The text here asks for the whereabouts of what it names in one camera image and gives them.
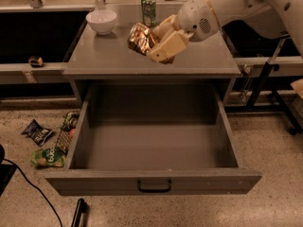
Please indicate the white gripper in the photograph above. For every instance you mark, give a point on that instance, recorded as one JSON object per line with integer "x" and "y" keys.
{"x": 196, "y": 19}

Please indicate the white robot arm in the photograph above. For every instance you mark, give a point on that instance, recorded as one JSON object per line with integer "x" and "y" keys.
{"x": 289, "y": 11}

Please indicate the green soda can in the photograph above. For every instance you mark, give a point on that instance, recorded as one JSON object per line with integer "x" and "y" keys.
{"x": 148, "y": 12}

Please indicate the grey open top drawer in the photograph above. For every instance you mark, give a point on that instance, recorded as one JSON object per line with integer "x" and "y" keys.
{"x": 153, "y": 133}

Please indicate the white ceramic bowl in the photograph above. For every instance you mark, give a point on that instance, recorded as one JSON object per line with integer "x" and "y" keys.
{"x": 101, "y": 21}

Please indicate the grey cabinet with top surface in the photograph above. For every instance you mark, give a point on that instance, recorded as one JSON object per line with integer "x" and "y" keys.
{"x": 109, "y": 57}

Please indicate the green patterned snack bag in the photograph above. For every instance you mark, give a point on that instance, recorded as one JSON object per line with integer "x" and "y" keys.
{"x": 70, "y": 121}

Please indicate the yellow black tape measure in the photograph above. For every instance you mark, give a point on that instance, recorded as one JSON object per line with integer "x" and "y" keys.
{"x": 36, "y": 61}

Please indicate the small red ball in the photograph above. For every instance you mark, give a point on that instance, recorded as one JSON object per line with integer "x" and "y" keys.
{"x": 72, "y": 133}

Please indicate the checkered snack packet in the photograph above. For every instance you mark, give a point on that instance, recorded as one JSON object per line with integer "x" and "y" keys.
{"x": 64, "y": 141}

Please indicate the blue chip bag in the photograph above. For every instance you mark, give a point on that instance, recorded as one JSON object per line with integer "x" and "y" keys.
{"x": 37, "y": 133}

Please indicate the green snack pouch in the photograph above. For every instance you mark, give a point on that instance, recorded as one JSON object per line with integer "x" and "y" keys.
{"x": 49, "y": 157}

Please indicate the black stick object on floor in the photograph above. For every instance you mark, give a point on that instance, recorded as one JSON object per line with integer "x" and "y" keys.
{"x": 79, "y": 214}

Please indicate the black device at left edge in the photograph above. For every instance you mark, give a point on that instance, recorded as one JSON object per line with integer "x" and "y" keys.
{"x": 7, "y": 170}

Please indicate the black drawer handle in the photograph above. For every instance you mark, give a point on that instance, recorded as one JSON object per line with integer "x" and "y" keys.
{"x": 154, "y": 187}

